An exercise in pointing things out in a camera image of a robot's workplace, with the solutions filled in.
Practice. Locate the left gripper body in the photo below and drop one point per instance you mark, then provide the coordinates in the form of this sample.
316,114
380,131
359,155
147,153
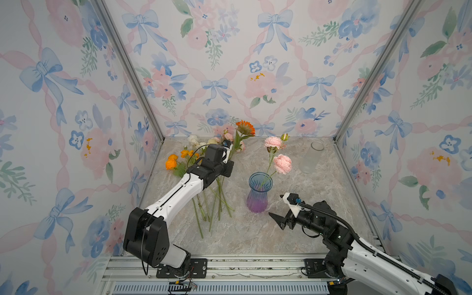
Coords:
224,169

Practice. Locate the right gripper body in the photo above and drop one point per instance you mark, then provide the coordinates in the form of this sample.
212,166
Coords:
306,220

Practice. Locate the blue purple glass vase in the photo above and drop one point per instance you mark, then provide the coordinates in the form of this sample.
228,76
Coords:
260,184

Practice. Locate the pink carnation stem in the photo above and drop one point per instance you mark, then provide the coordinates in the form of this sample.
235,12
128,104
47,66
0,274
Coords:
278,162

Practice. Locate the dark orange gerbera stem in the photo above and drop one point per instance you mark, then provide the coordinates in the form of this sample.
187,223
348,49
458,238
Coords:
247,130

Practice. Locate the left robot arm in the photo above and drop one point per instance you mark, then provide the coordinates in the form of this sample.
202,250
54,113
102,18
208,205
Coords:
146,235

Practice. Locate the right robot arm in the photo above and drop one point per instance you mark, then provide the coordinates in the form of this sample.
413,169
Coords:
354,258

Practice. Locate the clear glass jar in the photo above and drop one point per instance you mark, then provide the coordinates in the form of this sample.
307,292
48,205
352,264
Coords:
313,155

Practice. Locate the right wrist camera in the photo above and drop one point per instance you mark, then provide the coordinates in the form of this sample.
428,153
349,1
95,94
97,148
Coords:
293,201

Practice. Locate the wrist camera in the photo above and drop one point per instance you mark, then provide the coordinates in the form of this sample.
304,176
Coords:
293,201
227,148

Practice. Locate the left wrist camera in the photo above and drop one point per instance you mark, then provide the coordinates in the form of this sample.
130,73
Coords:
227,148

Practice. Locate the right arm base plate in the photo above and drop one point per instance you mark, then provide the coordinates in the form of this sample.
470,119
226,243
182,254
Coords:
320,269

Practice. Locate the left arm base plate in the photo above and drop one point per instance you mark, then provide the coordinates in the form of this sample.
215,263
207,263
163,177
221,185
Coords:
192,268

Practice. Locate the aluminium rail frame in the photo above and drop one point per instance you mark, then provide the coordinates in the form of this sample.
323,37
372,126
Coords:
237,274

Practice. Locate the left corner aluminium post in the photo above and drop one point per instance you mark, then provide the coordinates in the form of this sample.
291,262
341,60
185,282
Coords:
116,40

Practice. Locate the corner aluminium post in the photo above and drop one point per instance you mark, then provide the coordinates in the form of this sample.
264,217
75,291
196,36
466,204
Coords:
116,40
404,22

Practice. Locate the right corner aluminium post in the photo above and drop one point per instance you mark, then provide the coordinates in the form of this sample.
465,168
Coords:
404,22

